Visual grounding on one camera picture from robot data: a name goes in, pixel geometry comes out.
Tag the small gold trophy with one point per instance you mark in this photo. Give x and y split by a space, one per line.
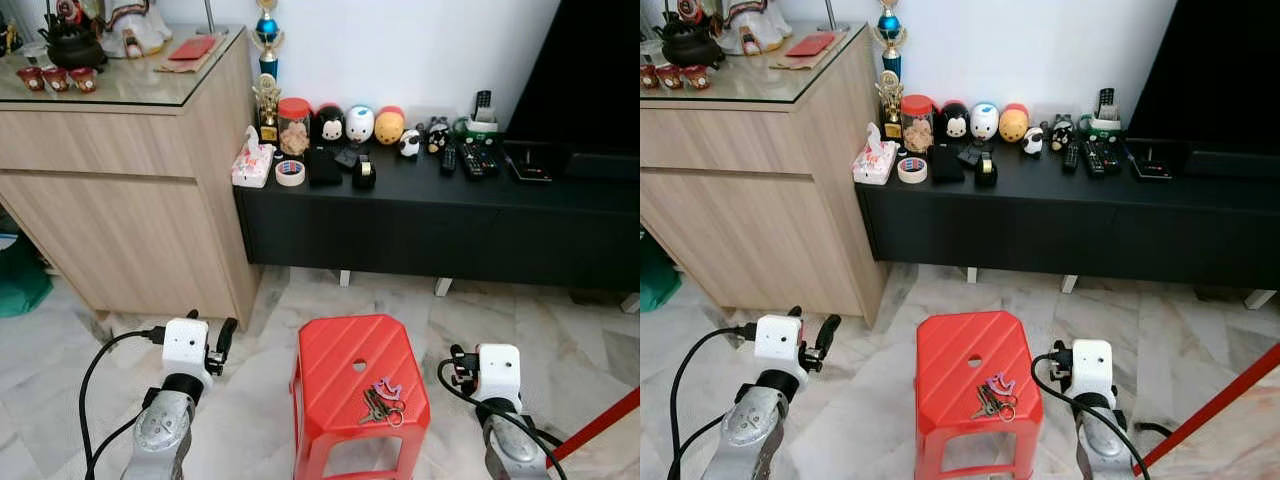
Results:
267 100
889 97

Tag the flat black tray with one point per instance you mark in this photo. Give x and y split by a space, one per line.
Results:
528 170
1150 168

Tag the tall blue gold trophy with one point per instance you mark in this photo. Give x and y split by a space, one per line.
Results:
267 28
889 25

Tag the tan flat board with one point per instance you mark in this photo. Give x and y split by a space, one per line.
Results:
178 66
795 63

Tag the pink tissue pack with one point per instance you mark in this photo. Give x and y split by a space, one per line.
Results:
250 168
873 165

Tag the red plastic stool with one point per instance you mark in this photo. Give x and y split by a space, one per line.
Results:
960 375
340 380

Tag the black incense urn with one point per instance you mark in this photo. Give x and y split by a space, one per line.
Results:
693 45
72 48

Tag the red envelope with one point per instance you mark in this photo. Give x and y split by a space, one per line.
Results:
810 44
192 47

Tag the black tape dispenser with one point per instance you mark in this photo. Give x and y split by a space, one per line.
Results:
364 175
987 172

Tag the yellow round bear figure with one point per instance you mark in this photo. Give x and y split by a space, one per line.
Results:
1013 125
389 128

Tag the green bag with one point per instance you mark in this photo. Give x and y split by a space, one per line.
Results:
655 280
20 280

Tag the white robed figurine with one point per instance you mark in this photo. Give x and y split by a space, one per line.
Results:
760 20
140 22

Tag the black low tv console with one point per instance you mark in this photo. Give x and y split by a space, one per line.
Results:
1050 225
420 225

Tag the white tape roll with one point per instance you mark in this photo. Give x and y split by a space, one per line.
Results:
902 170
281 173

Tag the small black pouch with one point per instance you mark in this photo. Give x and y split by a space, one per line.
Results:
348 157
970 155

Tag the slim black remote control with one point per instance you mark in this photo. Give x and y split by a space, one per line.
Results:
448 160
1070 158

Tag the black television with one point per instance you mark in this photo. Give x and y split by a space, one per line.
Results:
1210 70
590 70

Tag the black soundbar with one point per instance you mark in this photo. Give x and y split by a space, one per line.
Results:
1235 163
605 165

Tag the key bunch with pink tag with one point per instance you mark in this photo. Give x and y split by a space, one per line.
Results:
385 395
1000 392

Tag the small red cup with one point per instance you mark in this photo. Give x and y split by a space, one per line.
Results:
56 80
651 77
702 78
31 79
676 78
83 80

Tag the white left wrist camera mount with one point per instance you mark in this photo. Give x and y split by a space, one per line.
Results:
185 345
780 340

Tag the thin metal pole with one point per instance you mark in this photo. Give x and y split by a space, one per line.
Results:
831 14
210 15

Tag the light wooden cabinet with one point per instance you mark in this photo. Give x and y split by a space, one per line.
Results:
120 200
750 200

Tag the black wallet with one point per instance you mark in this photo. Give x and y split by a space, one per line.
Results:
323 168
945 165

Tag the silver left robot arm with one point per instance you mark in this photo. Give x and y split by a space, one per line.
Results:
160 430
750 430

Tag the wide black remote control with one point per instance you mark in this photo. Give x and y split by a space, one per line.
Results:
1100 160
478 162

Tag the white blue round figure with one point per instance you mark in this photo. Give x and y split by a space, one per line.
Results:
360 123
984 120

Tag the black round mouse figure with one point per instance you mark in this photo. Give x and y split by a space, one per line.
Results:
954 122
330 125

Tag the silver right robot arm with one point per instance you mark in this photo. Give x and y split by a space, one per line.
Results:
515 450
1100 450

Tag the clear jar with red lid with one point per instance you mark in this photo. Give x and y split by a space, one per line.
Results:
916 128
294 130

